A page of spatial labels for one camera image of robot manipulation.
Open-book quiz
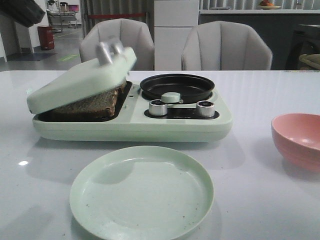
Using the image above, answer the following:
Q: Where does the left silver control knob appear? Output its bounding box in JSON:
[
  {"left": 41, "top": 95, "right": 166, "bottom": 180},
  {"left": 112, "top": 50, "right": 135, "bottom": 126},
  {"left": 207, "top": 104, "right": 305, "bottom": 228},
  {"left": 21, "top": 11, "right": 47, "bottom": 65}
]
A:
[{"left": 148, "top": 99, "right": 168, "bottom": 117}]

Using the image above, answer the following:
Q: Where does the light green plate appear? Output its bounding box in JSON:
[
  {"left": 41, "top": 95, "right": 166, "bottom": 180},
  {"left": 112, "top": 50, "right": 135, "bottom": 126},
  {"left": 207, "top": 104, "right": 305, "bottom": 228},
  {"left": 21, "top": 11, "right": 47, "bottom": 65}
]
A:
[{"left": 69, "top": 146, "right": 214, "bottom": 240}]

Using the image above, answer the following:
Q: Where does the red trash bin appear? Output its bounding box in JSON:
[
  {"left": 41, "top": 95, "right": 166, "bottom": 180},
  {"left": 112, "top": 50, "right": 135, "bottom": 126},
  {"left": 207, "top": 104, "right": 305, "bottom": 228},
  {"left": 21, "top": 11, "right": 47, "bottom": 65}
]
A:
[{"left": 37, "top": 26, "right": 55, "bottom": 50}]

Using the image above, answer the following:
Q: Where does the pink bowl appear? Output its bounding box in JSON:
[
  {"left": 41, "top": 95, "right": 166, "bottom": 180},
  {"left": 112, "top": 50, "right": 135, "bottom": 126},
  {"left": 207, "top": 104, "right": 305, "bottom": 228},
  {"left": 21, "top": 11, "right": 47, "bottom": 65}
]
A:
[{"left": 271, "top": 113, "right": 320, "bottom": 173}]

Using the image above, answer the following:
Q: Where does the green breakfast maker lid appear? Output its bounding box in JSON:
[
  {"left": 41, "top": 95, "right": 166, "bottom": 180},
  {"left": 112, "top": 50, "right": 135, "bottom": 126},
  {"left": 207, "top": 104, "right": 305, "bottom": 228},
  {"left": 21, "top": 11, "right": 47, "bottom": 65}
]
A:
[{"left": 27, "top": 37, "right": 137, "bottom": 115}]

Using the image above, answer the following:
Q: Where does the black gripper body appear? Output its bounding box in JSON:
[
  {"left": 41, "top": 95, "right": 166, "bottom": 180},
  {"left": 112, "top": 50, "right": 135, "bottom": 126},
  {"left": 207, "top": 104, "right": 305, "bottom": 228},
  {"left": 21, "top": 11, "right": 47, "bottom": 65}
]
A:
[{"left": 0, "top": 0, "right": 46, "bottom": 28}]

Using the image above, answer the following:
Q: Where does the silver control knob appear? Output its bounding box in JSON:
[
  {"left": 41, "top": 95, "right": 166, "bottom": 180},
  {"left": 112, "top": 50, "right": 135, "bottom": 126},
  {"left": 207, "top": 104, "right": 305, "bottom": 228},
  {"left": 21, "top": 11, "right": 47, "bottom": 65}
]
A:
[
  {"left": 195, "top": 100, "right": 215, "bottom": 118},
  {"left": 148, "top": 99, "right": 168, "bottom": 117}
]

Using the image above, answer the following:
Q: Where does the bread slice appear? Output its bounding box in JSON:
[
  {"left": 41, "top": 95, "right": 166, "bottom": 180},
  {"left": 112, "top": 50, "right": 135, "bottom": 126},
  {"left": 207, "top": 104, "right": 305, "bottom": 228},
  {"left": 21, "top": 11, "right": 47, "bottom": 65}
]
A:
[
  {"left": 117, "top": 79, "right": 127, "bottom": 94},
  {"left": 51, "top": 88, "right": 122, "bottom": 120}
]

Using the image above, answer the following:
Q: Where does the grey kitchen counter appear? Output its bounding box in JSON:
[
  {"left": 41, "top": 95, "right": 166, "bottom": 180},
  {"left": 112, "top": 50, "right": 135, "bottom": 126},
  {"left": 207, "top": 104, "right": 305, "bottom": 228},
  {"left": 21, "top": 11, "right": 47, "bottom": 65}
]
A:
[{"left": 199, "top": 10, "right": 320, "bottom": 70}]

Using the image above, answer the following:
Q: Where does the right silver control knob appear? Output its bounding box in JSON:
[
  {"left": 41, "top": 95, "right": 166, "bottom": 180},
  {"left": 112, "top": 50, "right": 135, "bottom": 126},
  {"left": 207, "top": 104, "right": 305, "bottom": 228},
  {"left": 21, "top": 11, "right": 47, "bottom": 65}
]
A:
[{"left": 195, "top": 100, "right": 215, "bottom": 118}]

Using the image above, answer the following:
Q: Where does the left beige chair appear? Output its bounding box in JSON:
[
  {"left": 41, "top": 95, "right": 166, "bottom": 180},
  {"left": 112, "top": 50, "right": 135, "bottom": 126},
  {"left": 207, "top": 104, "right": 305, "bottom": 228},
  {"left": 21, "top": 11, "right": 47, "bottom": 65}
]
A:
[{"left": 79, "top": 18, "right": 155, "bottom": 71}]

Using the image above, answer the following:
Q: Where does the black round frying pan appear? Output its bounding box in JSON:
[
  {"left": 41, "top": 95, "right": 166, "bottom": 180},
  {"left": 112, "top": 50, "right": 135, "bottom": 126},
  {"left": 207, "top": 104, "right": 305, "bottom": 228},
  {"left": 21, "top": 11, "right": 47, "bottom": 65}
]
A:
[{"left": 139, "top": 73, "right": 215, "bottom": 104}]

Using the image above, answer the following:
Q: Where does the green breakfast maker base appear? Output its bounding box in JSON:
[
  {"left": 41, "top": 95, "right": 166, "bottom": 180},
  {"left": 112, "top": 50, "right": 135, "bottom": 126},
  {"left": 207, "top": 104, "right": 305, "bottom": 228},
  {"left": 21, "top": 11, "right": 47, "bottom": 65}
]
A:
[{"left": 32, "top": 82, "right": 233, "bottom": 142}]

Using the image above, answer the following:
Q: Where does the fruit plate on counter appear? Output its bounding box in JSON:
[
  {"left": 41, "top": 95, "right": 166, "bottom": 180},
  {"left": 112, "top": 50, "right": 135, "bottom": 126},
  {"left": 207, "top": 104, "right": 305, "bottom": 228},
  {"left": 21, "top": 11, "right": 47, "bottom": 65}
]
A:
[{"left": 257, "top": 0, "right": 281, "bottom": 10}]

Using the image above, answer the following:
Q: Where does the right beige chair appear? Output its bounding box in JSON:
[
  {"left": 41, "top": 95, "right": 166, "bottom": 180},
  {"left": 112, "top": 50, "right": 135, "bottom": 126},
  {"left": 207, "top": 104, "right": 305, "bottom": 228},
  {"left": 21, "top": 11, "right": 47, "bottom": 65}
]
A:
[{"left": 181, "top": 20, "right": 273, "bottom": 71}]

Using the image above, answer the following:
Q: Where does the white cabinet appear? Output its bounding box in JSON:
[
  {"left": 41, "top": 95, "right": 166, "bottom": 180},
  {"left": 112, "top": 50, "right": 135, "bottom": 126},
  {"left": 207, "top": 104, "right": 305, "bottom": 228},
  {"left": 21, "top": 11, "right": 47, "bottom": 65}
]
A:
[{"left": 154, "top": 0, "right": 199, "bottom": 71}]

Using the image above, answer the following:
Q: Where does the beige chair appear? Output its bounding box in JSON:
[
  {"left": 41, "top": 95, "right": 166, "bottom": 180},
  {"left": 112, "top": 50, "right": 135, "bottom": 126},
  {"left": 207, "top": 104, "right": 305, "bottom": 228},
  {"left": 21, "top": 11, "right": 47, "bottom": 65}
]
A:
[
  {"left": 79, "top": 18, "right": 155, "bottom": 71},
  {"left": 181, "top": 20, "right": 273, "bottom": 71}
]

